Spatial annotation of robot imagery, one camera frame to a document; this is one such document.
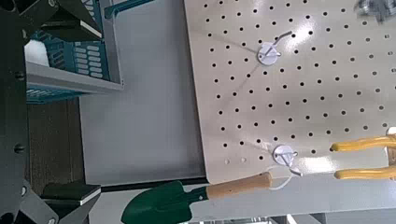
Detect beige perforated pegboard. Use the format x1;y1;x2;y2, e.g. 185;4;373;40
183;0;396;185

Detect grey blue crate with handle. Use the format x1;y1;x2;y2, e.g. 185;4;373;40
24;0;157;105

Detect white pegboard hook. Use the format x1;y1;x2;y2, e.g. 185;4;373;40
272;144;304;177
256;30;293;67

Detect yellow handled pliers in packaging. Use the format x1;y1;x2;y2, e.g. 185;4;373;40
330;125;396;181

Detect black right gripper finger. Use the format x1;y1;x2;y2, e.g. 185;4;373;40
12;0;104;42
12;180;102;224

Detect green trowel with wooden handle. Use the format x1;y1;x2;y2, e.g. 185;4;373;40
120;164;304;224

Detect grey display stand panel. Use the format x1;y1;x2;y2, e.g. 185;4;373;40
78;0;208;187

